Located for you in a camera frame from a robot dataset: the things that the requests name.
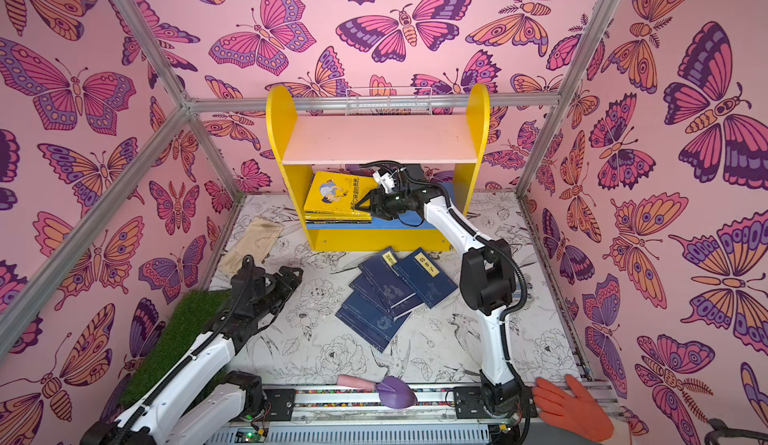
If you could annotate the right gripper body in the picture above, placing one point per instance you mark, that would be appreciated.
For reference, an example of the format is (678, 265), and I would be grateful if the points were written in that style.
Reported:
(380, 203)

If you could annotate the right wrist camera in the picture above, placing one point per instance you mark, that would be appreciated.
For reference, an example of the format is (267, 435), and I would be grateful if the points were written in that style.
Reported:
(387, 182)

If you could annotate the orange rubber glove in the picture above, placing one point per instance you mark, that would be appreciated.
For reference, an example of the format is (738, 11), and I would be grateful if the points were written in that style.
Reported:
(577, 411)

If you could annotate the white slotted cable duct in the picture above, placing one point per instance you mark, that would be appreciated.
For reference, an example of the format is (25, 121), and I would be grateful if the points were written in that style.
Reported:
(366, 434)

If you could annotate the yellow cartoon book bottom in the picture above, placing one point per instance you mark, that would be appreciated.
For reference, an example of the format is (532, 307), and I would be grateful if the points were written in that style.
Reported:
(335, 195)

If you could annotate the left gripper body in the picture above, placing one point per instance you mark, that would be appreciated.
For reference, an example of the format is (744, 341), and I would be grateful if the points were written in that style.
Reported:
(273, 296)

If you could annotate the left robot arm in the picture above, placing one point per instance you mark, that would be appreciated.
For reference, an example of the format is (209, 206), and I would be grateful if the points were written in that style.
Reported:
(171, 412)

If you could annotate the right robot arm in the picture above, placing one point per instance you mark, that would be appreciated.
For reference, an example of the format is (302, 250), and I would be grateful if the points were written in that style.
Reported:
(491, 282)

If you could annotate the green artificial grass mat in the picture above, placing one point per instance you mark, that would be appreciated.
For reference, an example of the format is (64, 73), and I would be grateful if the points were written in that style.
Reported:
(189, 318)

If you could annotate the green circuit board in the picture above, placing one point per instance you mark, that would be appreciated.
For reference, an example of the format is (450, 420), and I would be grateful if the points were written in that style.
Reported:
(249, 435)

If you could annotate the aluminium mounting rail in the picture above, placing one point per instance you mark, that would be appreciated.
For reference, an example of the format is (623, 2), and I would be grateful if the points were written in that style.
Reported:
(316, 404)

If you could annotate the purple pink trowel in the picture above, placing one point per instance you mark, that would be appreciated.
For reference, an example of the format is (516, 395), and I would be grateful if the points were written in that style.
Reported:
(393, 392)

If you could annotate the navy blue book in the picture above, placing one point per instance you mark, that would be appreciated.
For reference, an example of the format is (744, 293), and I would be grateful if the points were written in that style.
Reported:
(425, 277)
(397, 297)
(377, 328)

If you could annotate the yellow pink blue bookshelf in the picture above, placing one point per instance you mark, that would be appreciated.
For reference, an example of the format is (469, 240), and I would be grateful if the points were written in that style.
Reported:
(301, 144)

